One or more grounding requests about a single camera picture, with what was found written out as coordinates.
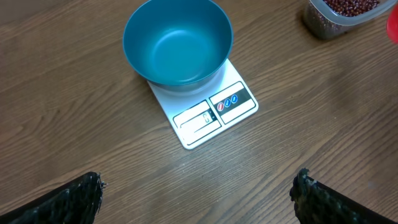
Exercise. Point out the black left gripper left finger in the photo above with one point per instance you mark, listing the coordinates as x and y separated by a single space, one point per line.
77 201

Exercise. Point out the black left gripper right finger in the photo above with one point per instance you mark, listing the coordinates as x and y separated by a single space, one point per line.
315 203

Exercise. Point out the red scoop blue handle tip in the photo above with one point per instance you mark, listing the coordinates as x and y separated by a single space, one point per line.
392 25

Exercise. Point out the white digital kitchen scale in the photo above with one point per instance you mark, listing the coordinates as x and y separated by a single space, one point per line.
198 115

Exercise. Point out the blue bowl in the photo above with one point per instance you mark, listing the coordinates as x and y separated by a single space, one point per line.
179 45

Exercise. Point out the clear plastic container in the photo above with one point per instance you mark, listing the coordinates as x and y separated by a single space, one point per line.
326 24

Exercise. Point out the red beans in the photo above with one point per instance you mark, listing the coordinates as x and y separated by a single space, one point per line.
351 8

